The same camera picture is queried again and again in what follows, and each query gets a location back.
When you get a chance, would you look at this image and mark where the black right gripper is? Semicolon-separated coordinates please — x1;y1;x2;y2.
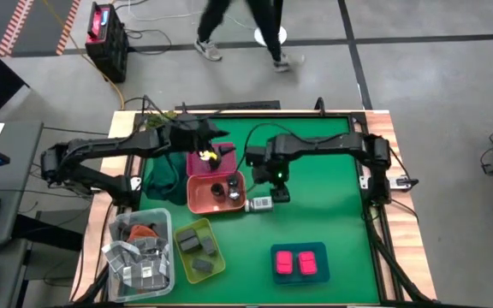
246;145;291;204

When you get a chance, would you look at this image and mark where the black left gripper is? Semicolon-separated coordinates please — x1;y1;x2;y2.
169;114;237;156

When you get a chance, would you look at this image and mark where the red lid spice tin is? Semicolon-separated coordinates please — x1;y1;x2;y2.
275;250;294;275
297;250;318;275

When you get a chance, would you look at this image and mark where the dark square pepper tin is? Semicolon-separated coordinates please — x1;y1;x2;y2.
176;228;199;243
179;237;202;253
192;258;215;274
200;236;218;257

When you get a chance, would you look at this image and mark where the pink plastic bin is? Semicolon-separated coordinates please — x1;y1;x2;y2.
185;143;239;177

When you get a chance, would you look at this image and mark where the black flat bar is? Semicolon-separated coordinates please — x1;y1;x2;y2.
175;100;282;111

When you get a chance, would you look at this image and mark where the green moss clump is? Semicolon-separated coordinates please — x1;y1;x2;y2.
143;111;178;129

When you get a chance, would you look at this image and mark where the orange plastic bin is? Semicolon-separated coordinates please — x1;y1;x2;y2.
186;170;247;215

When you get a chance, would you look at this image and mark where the dark green cloth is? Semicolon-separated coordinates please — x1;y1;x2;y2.
143;151;190;206

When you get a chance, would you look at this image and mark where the blue plastic bin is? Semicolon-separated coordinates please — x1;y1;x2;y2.
270;241;331;286

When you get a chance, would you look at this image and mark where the yellow-green plastic bin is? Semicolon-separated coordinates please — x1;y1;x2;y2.
173;217;227;285

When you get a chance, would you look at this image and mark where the white power strip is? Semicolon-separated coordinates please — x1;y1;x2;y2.
359;175;419;192

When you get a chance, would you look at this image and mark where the white round stand base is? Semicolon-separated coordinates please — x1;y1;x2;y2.
253;25;288;47

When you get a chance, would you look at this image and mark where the orange cloth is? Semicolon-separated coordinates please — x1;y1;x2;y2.
127;225;160;243

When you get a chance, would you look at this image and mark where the person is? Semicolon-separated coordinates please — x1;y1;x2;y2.
193;0;306;73

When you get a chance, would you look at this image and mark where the black and red crate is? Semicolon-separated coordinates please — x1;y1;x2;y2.
84;2;130;84

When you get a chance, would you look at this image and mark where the grey foil sachet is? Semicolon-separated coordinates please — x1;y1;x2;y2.
102;241;133;281
137;261;158;280

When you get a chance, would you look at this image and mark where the clear plastic storage bin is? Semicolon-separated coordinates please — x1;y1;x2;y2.
107;208;175;304

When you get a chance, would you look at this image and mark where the grey desk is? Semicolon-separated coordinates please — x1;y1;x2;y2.
0;121;45;308

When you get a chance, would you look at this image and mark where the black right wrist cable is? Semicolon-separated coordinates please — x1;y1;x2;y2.
237;122;299;172

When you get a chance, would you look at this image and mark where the yellow floor cable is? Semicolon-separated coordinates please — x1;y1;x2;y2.
43;0;126;110

